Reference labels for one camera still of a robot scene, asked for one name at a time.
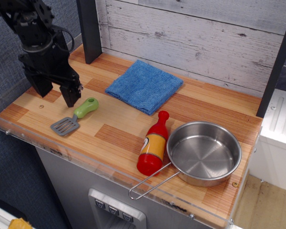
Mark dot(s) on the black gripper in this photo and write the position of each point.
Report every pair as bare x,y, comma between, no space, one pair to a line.
49,63

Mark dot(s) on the clear acrylic table guard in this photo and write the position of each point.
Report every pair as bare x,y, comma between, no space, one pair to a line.
218,87

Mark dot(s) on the white ribbed side shelf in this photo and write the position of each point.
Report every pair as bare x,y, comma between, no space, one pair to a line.
268,161

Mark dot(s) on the green handled grey spatula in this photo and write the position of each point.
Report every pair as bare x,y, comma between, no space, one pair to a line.
70,124

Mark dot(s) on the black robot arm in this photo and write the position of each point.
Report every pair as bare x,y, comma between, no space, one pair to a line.
31,20

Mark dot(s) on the red toy sauce bottle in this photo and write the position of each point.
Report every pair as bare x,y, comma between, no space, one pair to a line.
152,152

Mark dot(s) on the grey cabinet with button panel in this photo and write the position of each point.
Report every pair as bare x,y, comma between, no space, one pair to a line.
92,200

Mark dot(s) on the dark upright post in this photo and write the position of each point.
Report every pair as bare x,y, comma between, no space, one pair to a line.
90,29
273,79

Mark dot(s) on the dark left upright post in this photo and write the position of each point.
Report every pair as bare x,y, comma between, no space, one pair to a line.
90,29

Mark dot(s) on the dark right upright post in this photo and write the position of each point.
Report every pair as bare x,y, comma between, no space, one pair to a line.
273,79

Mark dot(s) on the blue folded cloth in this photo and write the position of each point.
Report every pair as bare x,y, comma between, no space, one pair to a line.
144,87

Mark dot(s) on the stainless steel pan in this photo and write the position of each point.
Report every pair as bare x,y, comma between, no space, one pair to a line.
203,154

